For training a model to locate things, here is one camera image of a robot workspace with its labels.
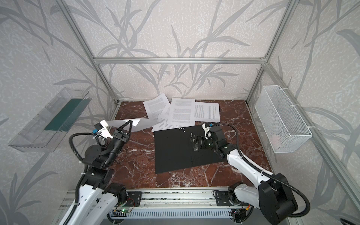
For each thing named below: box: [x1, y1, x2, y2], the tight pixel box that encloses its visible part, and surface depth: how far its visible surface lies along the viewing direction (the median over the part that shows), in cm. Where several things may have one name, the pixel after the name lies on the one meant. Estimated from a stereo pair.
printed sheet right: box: [194, 101, 221, 123], surface depth 115 cm
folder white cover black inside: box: [154, 125, 226, 174], surface depth 93 cm
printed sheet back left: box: [142, 92, 171, 121], surface depth 122 cm
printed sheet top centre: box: [166, 97, 196, 126], surface depth 117 cm
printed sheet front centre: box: [151, 114, 195, 133], surface depth 107 cm
